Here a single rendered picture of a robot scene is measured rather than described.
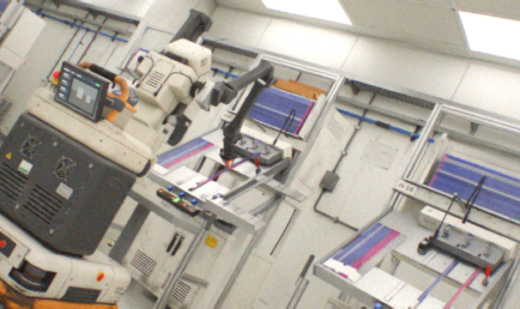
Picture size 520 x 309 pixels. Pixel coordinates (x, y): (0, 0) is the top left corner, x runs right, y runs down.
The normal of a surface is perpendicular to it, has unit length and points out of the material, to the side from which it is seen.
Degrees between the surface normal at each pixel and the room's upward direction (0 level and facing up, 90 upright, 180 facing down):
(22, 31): 90
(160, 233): 90
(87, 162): 90
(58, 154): 90
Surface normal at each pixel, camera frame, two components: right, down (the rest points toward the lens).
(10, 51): 0.72, 0.32
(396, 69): -0.49, -0.39
